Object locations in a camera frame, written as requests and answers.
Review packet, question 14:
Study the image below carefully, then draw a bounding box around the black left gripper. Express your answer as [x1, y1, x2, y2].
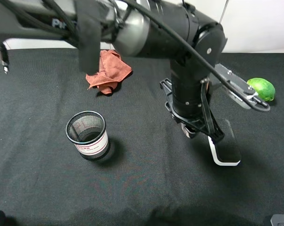
[160, 78, 224, 142]

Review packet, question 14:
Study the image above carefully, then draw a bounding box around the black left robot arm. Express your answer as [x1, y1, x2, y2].
[0, 0, 227, 143]

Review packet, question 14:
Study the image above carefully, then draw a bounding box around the black white board eraser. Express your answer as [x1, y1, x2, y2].
[208, 118, 241, 167]

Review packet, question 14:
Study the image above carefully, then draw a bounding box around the green lime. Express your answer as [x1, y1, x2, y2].
[247, 78, 276, 102]

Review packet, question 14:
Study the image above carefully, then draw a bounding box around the black tablecloth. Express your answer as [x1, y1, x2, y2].
[0, 48, 284, 226]

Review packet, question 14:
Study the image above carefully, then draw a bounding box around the rust orange crumpled cloth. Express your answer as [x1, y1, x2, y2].
[86, 50, 132, 95]

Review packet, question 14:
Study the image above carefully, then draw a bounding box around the black mesh pen cup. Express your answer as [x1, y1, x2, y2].
[65, 111, 110, 161]

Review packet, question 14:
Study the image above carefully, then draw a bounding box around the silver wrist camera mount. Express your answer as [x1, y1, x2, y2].
[215, 64, 258, 109]

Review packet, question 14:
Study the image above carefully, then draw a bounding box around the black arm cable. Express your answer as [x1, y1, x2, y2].
[125, 0, 271, 112]

